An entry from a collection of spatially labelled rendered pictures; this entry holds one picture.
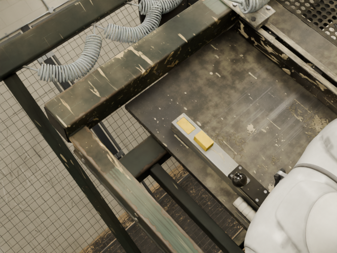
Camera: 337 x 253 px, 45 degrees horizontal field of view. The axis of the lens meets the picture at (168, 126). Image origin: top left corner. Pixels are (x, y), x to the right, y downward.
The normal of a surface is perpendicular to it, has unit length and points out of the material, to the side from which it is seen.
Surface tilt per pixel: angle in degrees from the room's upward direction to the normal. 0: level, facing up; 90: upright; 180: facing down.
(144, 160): 58
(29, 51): 90
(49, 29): 90
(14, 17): 90
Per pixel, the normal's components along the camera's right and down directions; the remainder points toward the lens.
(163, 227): 0.07, -0.47
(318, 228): -0.29, -0.22
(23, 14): 0.45, -0.06
